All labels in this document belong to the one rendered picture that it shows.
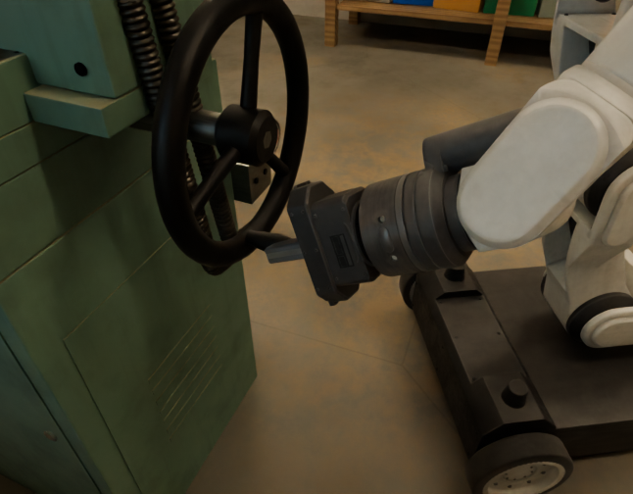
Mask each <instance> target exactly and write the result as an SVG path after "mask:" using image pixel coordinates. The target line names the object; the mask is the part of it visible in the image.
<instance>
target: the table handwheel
mask: <svg viewBox="0 0 633 494"><path fill-rule="evenodd" d="M244 16H245V36H244V61H243V73H242V84H241V96H240V105H238V104H230V105H228V106H227V107H226V108H225V109H224V110H223V111H222V112H221V113H218V112H213V111H208V110H203V109H202V110H200V111H197V112H194V113H191V109H192V104H193V100H194V96H195V92H196V89H197V86H198V82H199V79H200V76H201V74H202V71H203V68H204V67H205V65H206V62H207V60H208V58H209V56H210V54H211V52H212V50H213V48H214V46H215V45H216V43H217V42H218V40H219V38H220V37H221V36H222V34H223V33H224V32H225V31H226V30H227V29H228V27H229V26H230V25H232V24H233V23H234V22H235V21H236V20H238V19H240V18H242V17H244ZM263 20H264V21H265V22H266V23H267V24H268V26H269V27H270V29H271V30H272V32H273V34H274V36H275V38H276V40H277V43H278V45H279V48H280V51H281V55H282V59H283V64H284V69H285V76H286V88H287V111H286V124H285V131H284V138H283V144H282V149H281V153H280V157H279V158H278V157H277V156H276V155H275V154H274V153H273V152H274V149H275V146H276V142H277V124H276V121H275V119H274V117H273V115H272V113H271V112H270V111H269V110H265V109H260V108H257V103H258V79H259V59H260V47H261V36H262V24H263ZM152 113H153V112H152ZM152 113H150V114H149V115H147V116H145V117H144V118H142V119H141V120H139V121H137V122H136V123H134V124H132V125H131V126H129V127H133V128H137V129H142V130H146V131H151V132H152V143H151V157H152V174H153V182H154V189H155V194H156V199H157V203H158V207H159V211H160V214H161V217H162V219H163V222H164V224H165V227H166V229H167V231H168V233H169V235H170V237H171V238H172V240H173V241H174V243H175V244H176V246H177V247H178V248H179V249H180V250H181V251H182V252H183V253H184V254H185V255H186V256H187V257H189V258H190V259H192V260H193V261H195V262H197V263H199V264H201V265H204V266H209V267H225V266H229V265H233V264H235V263H237V262H239V261H241V260H243V259H244V258H246V257H247V256H249V255H250V254H251V253H253V252H254V251H255V250H256V249H257V248H256V247H254V246H252V245H249V244H246V242H245V237H246V234H247V232H248V231H249V230H255V231H265V232H271V230H272V229H273V227H274V226H275V224H276V223H277V221H278V219H279V217H280V215H281V213H282V211H283V209H284V207H285V205H286V203H287V201H288V198H289V194H290V191H291V190H292V188H293V185H294V182H295V179H296V176H297V173H298V169H299V167H300V163H301V159H302V154H303V149H304V144H305V139H306V132H307V124H308V114H309V73H308V64H307V57H306V51H305V47H304V43H303V39H302V35H301V32H300V30H299V28H298V25H297V23H296V20H295V18H294V16H293V14H292V12H291V11H290V9H289V8H288V6H287V5H286V3H285V2H284V1H283V0H204V1H203V2H202V3H201V4H200V5H199V6H198V8H197V9H196V10H195V11H194V12H193V14H192V15H191V16H190V18H189V19H188V21H187V22H186V24H185V25H184V27H183V29H182V30H181V32H180V34H179V36H178V38H177V40H176V41H175V43H174V45H173V47H172V49H171V52H170V56H169V58H168V61H167V64H166V66H165V70H164V73H163V76H162V79H161V83H160V87H159V91H158V96H157V100H156V106H155V112H154V118H153V117H152ZM187 140H191V141H195V142H200V143H204V144H209V145H214V146H216V147H217V149H218V152H219V154H220V157H219V158H218V160H217V161H216V163H215V164H214V165H213V167H212V168H211V170H210V171H209V172H208V174H207V175H206V177H205V178H204V179H203V180H202V182H201V183H200V184H199V185H198V187H197V188H196V189H195V190H194V192H193V193H192V194H191V195H190V197H189V193H188V186H187V176H186V144H187ZM237 163H241V164H245V165H249V166H254V167H260V166H262V165H263V164H264V163H266V164H268V165H269V166H270V167H271V168H272V169H273V170H274V171H275V174H274V177H273V180H272V183H271V185H270V188H269V190H268V194H267V196H266V198H265V200H264V202H263V204H262V205H261V207H260V209H259V211H258V212H257V213H256V214H255V216H254V217H253V218H252V220H251V221H250V222H249V223H248V224H247V226H246V227H245V228H244V229H243V230H241V231H240V232H239V233H238V234H237V235H235V236H234V237H232V238H230V239H228V240H224V241H215V240H213V239H211V238H210V237H209V236H207V235H206V234H205V233H204V231H203V230H202V228H201V227H200V225H199V224H198V222H197V220H196V218H197V217H198V215H199V214H200V213H201V211H202V210H203V208H204V207H205V205H206V204H207V203H208V201H209V200H210V198H211V197H212V195H213V194H214V193H215V191H216V190H217V188H218V187H219V185H220V184H221V183H222V181H223V180H224V179H225V178H226V176H227V175H228V174H229V173H230V171H231V170H232V169H233V168H234V166H235V165H236V164H237Z"/></svg>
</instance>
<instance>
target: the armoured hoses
mask: <svg viewBox="0 0 633 494"><path fill-rule="evenodd" d="M143 1H144V0H117V2H118V7H119V8H120V9H121V10H120V14H121V16H122V22H123V23H124V24H125V26H124V29H125V30H126V31H127V38H129V45H130V46H132V47H131V52H132V53H134V55H133V59H134V60H136V63H135V65H136V66H137V67H138V70H137V71H138V72H139V73H140V77H139V78H140V79H141V80H142V83H141V84H142V85H143V86H144V90H143V91H144V92H145V93H147V94H146V98H147V99H148V104H149V105H150V106H151V107H150V111H152V112H153V113H152V117H153V118H154V112H155V106H156V100H157V96H158V91H159V87H160V83H161V79H162V76H163V73H164V71H163V70H162V68H163V65H162V64H161V63H160V62H161V58H160V57H159V56H158V55H159V51H158V50H157V49H156V48H157V44H156V43H155V42H154V40H155V36H154V35H152V32H153V29H152V28H151V27H149V26H150V22H149V21H148V20H147V19H148V16H149V15H148V14H147V13H146V12H145V10H146V6H145V5H143V4H142V3H143ZM150 4H151V5H152V11H153V12H154V13H155V14H154V18H155V19H156V26H158V33H159V34H160V39H162V45H163V46H164V52H165V53H166V55H165V58H166V59H168V58H169V56H170V52H171V49H172V47H173V45H174V43H175V41H176V40H177V38H178V36H179V34H180V32H181V29H180V28H181V24H180V23H179V22H178V21H179V16H177V15H176V14H177V9H176V8H175V3H174V2H173V1H172V0H150ZM198 88H199V87H198V86H197V89H196V92H195V96H194V100H193V104H192V109H191V113H194V112H197V111H200V110H202V109H203V104H202V103H201V100H202V99H201V98H200V93H199V92H198ZM203 110H204V109H203ZM190 142H191V143H192V147H193V148H194V149H193V152H194V153H195V157H196V158H197V159H196V162H198V167H199V171H200V172H201V176H202V179H204V178H205V177H206V175H207V174H208V172H209V171H210V170H211V168H212V167H213V165H214V164H215V163H216V161H217V160H218V159H217V155H216V150H215V149H214V145H209V144H204V143H200V142H195V141H191V140H190ZM186 176H187V186H188V193H189V197H190V195H191V194H192V193H193V192H194V190H195V189H196V188H197V187H198V183H196V178H195V174H194V173H193V169H192V164H191V163H190V159H189V154H188V153H187V148H186ZM209 202H210V205H211V209H212V213H213V214H214V218H215V222H216V225H217V229H218V233H219V236H220V240H221V241H224V240H228V239H230V238H232V237H234V236H235V235H237V234H238V233H239V232H240V231H241V230H243V229H244V228H245V227H246V226H247V224H248V223H249V222H248V223H246V224H245V225H244V226H243V227H242V228H240V229H239V230H238V231H237V229H236V225H235V221H234V218H233V215H232V214H231V210H230V206H229V202H228V198H227V194H226V190H225V186H224V182H222V183H221V184H220V185H219V187H218V188H217V190H216V191H215V193H214V194H213V195H212V197H211V198H210V200H209ZM204 208H205V207H204ZM204 208H203V210H202V211H201V213H200V214H199V215H198V217H197V218H196V220H197V222H198V224H199V225H200V227H201V228H202V230H203V231H204V233H205V234H206V235H207V236H209V237H210V238H211V239H213V236H212V232H211V228H210V224H209V223H208V219H207V215H206V211H205V210H204ZM213 240H214V239H213ZM201 266H202V267H203V269H204V271H205V272H206V273H207V274H210V275H213V276H215V275H220V274H222V273H224V272H225V271H226V270H227V269H228V268H230V267H231V266H232V265H229V266H225V267H209V266H204V265H201Z"/></svg>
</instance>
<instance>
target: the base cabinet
mask: <svg viewBox="0 0 633 494"><path fill-rule="evenodd" d="M256 377H257V369H256V361H255V353H254V346H253V338H252V330H251V324H250V316H249V308H248V300H247V293H246V285H245V277H244V271H243V263H242V260H241V261H239V262H237V263H235V264H233V265H232V266H231V267H230V268H228V269H227V270H226V271H225V272H224V273H222V274H220V275H215V276H213V275H210V274H207V273H206V272H205V271H204V269H203V267H202V266H201V264H199V263H197V262H195V261H193V260H192V259H190V258H189V257H187V256H186V255H185V254H184V253H183V252H182V251H181V250H180V249H179V248H178V247H177V246H176V244H175V243H174V241H173V240H172V238H171V237H170V235H169V233H168V231H167V229H166V227H165V224H164V222H163V219H162V217H161V214H160V211H159V207H158V203H157V199H156V194H155V189H154V182H153V174H152V168H150V169H149V170H148V171H146V172H145V173H143V174H142V175H141V176H139V177H138V178H137V179H135V180H134V181H133V182H132V183H130V184H129V185H128V186H126V187H125V188H124V189H122V190H121V191H120V192H118V193H117V194H116V195H114V196H113V197H112V198H110V199H109V200H108V201H106V202H105V203H104V204H102V205H101V206H100V207H98V208H97V209H96V210H94V211H93V212H92V213H90V214H89V215H88V216H86V217H85V218H84V219H83V220H81V221H80V222H78V223H77V224H76V225H74V226H73V227H72V228H70V229H69V230H68V231H66V232H65V233H64V234H62V235H61V236H60V237H58V238H57V239H56V240H54V241H53V242H52V243H50V244H49V245H48V246H46V247H45V248H44V249H42V250H41V251H40V252H38V253H37V254H36V255H35V256H33V257H32V258H31V259H29V260H28V261H27V262H25V263H24V264H23V265H21V266H20V267H19V268H17V269H16V270H15V271H13V272H12V273H10V274H9V275H8V276H6V277H5V278H4V279H2V280H1V281H0V474H2V475H4V476H6V477H8V478H10V479H11V480H13V481H15V482H17V483H18V484H20V485H22V486H24V487H25V488H27V489H29V490H31V491H33V492H35V493H37V494H185V492H186V491H187V489H188V487H189V486H190V484H191V483H192V481H193V479H194V478H195V476H196V474H197V473H198V471H199V469H200V468H201V466H202V465H203V464H204V462H205V461H206V459H207V457H208V456H209V454H210V453H211V451H212V449H213V448H214V446H215V444H216V443H217V441H218V440H219V437H220V436H221V434H222V432H223V431H224V429H225V428H226V426H227V424H228V423H229V421H230V419H231V418H232V416H233V415H234V413H235V411H236V410H237V408H238V406H239V405H240V403H241V402H242V400H243V398H244V397H245V395H246V393H247V392H248V390H249V389H250V387H251V385H252V384H253V382H254V380H255V379H256Z"/></svg>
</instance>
